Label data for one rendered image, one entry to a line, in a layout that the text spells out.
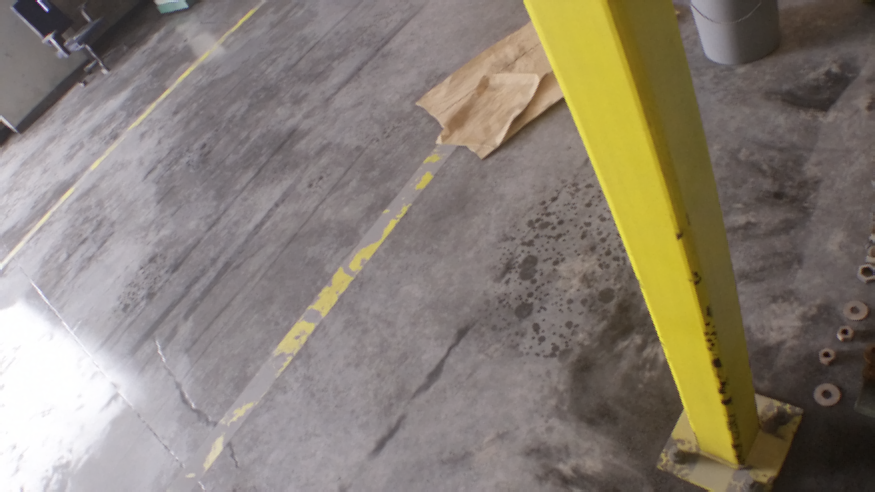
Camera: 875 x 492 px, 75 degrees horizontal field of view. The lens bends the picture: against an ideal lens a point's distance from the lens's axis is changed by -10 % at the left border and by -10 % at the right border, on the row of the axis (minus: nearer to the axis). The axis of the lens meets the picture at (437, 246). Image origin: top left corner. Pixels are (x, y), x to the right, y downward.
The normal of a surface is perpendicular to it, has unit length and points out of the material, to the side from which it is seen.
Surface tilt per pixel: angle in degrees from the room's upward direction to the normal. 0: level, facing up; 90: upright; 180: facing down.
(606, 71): 90
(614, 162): 90
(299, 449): 0
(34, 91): 90
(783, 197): 0
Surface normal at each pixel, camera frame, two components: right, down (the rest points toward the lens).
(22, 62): 0.70, 0.21
